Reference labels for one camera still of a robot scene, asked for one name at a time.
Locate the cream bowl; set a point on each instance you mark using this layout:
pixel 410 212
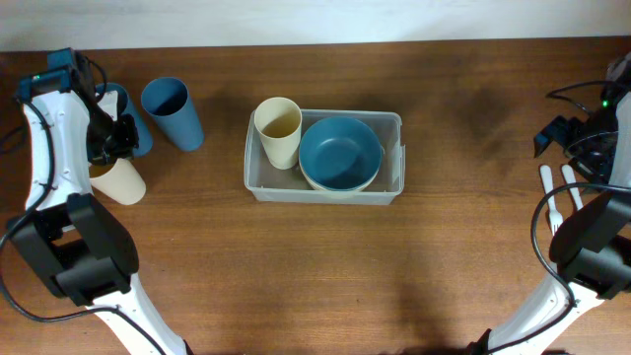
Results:
pixel 339 195
pixel 316 186

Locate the cream bowl front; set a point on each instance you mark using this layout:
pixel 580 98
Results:
pixel 339 195

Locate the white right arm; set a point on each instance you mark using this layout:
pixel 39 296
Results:
pixel 588 261

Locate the clear plastic container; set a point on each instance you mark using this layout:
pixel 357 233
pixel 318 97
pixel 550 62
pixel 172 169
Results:
pixel 272 185

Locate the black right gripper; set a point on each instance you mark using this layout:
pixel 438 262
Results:
pixel 599 169

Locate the blue bowl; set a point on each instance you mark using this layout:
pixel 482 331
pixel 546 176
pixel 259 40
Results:
pixel 340 152

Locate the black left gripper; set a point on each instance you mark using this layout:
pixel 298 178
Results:
pixel 127 149

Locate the cream cup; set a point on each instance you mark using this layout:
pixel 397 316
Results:
pixel 120 182
pixel 278 122

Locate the blue cup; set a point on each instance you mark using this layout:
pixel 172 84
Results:
pixel 168 101
pixel 145 139

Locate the left arm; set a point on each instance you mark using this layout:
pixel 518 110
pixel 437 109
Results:
pixel 73 244

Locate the cream bowl back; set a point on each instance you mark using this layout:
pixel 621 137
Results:
pixel 316 186

